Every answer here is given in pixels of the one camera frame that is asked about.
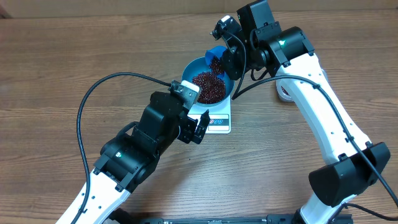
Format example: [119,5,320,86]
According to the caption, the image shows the clear plastic food container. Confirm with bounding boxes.
[275,80,294,103]

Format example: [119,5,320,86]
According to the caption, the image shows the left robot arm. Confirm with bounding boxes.
[58,90,210,223]

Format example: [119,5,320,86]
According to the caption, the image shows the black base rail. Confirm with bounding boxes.
[105,208,354,224]

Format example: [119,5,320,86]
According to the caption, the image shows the red beans in scoop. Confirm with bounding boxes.
[209,57,224,75]

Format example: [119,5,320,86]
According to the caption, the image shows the red beans in bowl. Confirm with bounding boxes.
[192,72,226,104]

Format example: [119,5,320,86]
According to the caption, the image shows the white digital kitchen scale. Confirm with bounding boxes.
[188,96,231,134]

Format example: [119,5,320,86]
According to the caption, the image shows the teal blue bowl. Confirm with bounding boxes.
[182,57,234,101]

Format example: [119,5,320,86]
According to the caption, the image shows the red adzuki beans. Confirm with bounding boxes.
[281,87,290,96]

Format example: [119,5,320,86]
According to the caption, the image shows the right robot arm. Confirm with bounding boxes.
[212,1,391,223]

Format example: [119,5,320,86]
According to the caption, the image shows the blue plastic measuring scoop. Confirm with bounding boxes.
[205,46,227,78]

